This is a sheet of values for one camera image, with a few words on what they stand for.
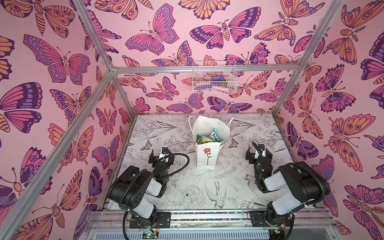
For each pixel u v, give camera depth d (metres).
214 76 0.95
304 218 0.75
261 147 0.76
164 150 0.76
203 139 0.83
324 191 0.44
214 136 0.85
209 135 0.89
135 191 0.45
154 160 0.78
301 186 0.46
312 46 0.82
